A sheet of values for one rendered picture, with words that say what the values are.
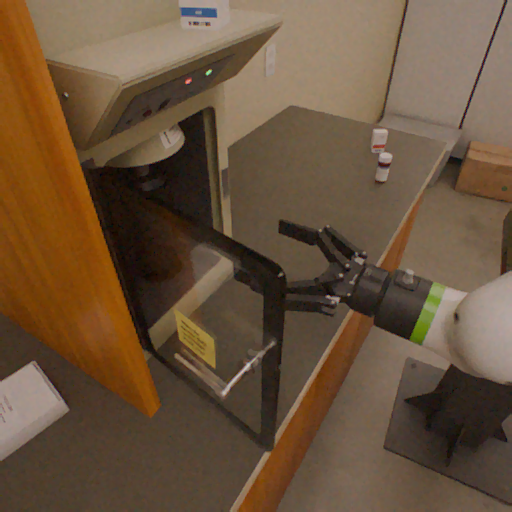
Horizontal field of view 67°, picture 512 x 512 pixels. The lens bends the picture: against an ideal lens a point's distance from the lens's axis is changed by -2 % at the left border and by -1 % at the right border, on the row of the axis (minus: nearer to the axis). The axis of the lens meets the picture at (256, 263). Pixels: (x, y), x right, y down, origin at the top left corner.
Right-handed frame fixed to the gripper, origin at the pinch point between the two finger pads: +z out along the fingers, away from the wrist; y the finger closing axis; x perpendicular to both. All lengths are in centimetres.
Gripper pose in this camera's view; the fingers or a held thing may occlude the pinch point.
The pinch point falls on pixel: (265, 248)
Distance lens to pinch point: 66.6
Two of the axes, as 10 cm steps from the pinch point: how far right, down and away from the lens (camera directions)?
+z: -8.5, -3.6, 3.9
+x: 0.0, 7.3, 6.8
